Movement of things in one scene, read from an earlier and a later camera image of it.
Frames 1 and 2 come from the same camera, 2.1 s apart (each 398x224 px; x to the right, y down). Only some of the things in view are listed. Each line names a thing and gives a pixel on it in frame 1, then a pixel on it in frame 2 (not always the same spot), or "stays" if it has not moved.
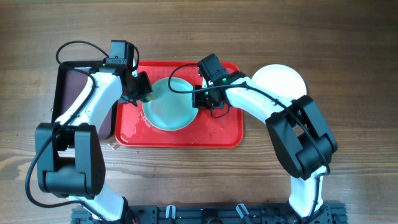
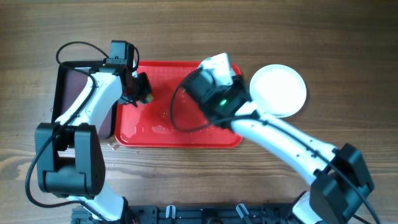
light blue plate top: (168, 111) -> (278, 90)
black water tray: (70, 86) stays
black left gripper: (147, 88) stays
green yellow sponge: (150, 97) stays
